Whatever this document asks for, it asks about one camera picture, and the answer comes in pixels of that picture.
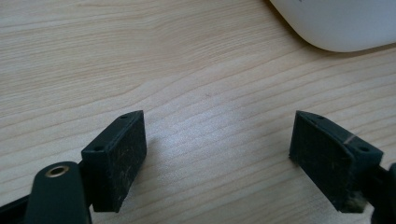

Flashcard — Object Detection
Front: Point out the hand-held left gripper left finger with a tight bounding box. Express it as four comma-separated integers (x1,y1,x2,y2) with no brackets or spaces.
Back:
80,109,148,214

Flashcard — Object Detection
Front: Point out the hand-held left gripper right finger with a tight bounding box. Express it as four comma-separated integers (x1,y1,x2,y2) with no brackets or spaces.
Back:
288,109,385,215

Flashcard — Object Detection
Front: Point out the white plastic bin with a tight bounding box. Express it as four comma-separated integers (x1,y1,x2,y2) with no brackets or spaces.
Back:
268,0,396,53

